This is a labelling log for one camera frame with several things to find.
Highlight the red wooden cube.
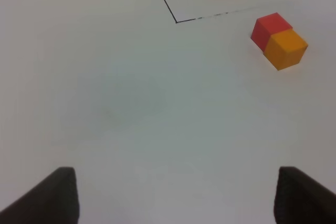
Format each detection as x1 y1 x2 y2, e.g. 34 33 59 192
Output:
251 13 292 52

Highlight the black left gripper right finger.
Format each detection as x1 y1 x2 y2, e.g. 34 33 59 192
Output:
274 166 335 223

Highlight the orange wooden cube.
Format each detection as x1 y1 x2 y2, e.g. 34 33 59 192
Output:
264 29 308 70

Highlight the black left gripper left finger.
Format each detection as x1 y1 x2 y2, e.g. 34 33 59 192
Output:
1 167 80 223

